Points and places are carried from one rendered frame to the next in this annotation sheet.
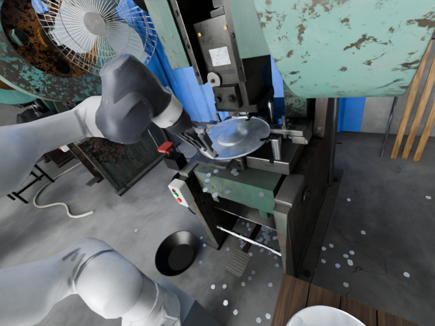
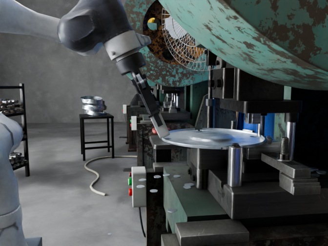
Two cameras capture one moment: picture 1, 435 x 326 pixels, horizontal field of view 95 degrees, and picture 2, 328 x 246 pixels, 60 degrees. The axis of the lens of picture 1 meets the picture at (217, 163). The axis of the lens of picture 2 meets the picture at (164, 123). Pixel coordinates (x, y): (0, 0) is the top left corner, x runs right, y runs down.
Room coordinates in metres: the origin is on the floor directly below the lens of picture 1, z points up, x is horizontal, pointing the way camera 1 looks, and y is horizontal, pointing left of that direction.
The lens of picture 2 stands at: (-0.04, -0.45, 0.93)
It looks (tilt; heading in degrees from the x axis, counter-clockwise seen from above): 8 degrees down; 36
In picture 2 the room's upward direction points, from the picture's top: straight up
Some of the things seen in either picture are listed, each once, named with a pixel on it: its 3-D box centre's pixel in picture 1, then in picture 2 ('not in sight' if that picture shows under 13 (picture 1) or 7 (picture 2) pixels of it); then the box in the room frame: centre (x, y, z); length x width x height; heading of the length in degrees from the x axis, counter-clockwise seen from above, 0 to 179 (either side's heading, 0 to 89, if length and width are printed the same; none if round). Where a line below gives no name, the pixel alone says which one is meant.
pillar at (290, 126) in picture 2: (270, 107); (290, 133); (0.76, -0.29, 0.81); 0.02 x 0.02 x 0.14
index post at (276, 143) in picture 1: (276, 147); (235, 164); (0.56, -0.22, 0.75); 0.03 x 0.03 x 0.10; 43
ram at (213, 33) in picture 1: (228, 61); (243, 46); (0.75, -0.16, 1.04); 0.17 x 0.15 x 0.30; 133
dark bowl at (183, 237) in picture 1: (178, 253); not in sight; (0.77, 0.45, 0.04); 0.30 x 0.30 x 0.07
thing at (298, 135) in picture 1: (287, 127); (285, 159); (0.66, -0.31, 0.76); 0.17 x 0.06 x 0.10; 43
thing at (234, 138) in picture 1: (233, 135); (211, 136); (0.69, -0.10, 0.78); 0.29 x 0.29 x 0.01
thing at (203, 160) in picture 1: (231, 155); (194, 160); (0.66, -0.06, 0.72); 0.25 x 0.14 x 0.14; 133
